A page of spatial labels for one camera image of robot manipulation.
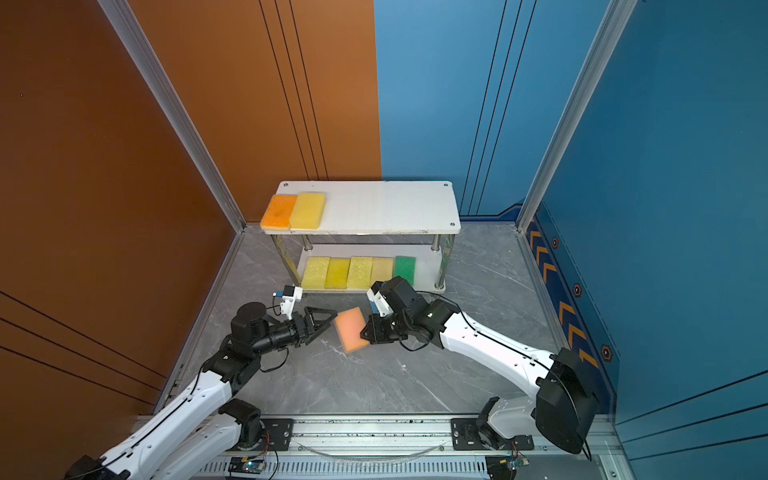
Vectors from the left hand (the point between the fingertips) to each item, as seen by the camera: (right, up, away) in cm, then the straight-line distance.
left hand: (334, 318), depth 73 cm
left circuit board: (-20, -35, -2) cm, 40 cm away
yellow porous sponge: (+4, +9, +23) cm, 25 cm away
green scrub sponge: (+19, +11, +23) cm, 32 cm away
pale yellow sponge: (+11, +11, +24) cm, 28 cm away
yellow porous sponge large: (-11, +10, +23) cm, 28 cm away
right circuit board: (+41, -35, -3) cm, 54 cm away
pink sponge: (+4, -2, +1) cm, 4 cm away
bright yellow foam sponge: (-4, +9, +22) cm, 24 cm away
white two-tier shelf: (+12, +28, +4) cm, 31 cm away
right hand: (+6, -4, 0) cm, 8 cm away
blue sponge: (+10, +4, -4) cm, 11 cm away
